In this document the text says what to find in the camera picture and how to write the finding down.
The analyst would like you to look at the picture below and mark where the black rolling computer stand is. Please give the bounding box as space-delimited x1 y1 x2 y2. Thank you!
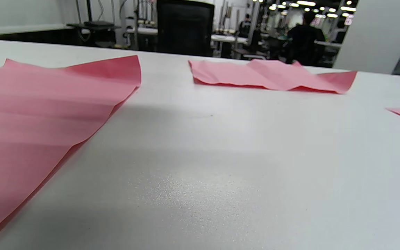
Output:
67 21 118 48

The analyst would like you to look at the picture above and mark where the black mesh office chair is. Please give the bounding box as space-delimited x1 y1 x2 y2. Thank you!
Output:
157 0 215 57

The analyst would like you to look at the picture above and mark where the row of ceiling lights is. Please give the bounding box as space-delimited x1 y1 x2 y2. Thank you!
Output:
252 0 357 19

